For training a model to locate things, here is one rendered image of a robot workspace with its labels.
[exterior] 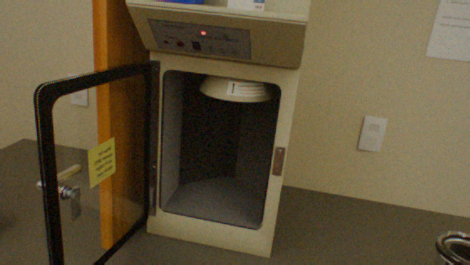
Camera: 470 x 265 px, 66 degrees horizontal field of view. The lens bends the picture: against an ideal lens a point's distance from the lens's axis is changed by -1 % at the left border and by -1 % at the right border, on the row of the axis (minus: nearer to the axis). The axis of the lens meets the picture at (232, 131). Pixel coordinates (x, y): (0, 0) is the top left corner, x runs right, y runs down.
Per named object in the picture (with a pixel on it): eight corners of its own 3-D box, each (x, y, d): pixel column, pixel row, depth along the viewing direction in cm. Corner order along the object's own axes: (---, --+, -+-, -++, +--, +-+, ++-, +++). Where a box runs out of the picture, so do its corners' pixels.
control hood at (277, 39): (148, 48, 78) (150, -2, 75) (301, 67, 73) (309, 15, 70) (123, 54, 68) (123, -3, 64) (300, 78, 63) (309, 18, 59)
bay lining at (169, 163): (188, 168, 114) (195, 54, 102) (271, 183, 110) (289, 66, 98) (158, 209, 92) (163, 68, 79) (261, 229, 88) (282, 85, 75)
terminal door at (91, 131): (148, 220, 91) (151, 59, 77) (57, 309, 64) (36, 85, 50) (145, 219, 91) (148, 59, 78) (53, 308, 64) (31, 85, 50)
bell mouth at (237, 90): (210, 80, 98) (211, 59, 96) (276, 89, 95) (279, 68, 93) (190, 95, 81) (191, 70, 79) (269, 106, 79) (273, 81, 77)
